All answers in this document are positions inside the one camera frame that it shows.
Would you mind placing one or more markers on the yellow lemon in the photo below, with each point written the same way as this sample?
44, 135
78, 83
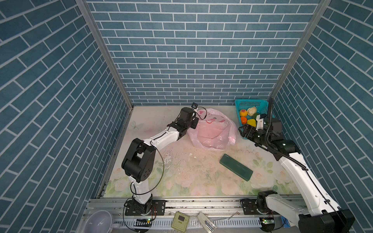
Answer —
252, 122

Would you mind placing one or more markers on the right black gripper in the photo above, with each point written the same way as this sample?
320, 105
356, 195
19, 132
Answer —
249, 134

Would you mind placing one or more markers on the dark green rectangular block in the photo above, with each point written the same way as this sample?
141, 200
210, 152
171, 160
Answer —
236, 167

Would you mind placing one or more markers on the blue white paper box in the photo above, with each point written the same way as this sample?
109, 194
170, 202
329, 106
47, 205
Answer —
285, 223

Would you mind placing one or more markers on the white small device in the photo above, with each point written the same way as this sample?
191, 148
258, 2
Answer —
206, 223

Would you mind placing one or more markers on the teal plastic basket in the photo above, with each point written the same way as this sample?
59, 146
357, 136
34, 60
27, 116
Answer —
247, 106

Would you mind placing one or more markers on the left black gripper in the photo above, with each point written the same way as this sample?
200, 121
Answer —
194, 120

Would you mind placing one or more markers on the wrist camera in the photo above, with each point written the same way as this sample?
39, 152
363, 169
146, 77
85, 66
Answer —
260, 121
194, 106

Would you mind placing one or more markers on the pink plastic bag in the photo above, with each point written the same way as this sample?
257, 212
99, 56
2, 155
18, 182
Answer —
214, 130

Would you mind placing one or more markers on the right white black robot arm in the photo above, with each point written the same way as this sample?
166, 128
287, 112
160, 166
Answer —
322, 213

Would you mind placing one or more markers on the small yellow red peach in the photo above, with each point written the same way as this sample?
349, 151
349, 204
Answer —
243, 113

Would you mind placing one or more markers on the orange tangerine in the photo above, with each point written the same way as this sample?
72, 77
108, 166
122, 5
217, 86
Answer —
243, 120

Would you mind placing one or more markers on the white round bowl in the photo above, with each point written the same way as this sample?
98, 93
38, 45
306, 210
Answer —
99, 222

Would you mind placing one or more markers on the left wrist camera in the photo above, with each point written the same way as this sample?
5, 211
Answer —
194, 106

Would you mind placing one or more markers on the cream white fruit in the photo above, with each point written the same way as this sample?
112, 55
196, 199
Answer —
251, 111

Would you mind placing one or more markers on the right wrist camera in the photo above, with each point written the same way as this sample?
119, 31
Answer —
260, 121

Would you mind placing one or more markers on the aluminium mounting rail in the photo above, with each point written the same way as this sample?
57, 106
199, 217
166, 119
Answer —
192, 206

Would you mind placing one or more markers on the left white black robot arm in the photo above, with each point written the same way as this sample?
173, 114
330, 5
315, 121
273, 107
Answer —
139, 159

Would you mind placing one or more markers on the green digital timer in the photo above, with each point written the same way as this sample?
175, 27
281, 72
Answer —
180, 222

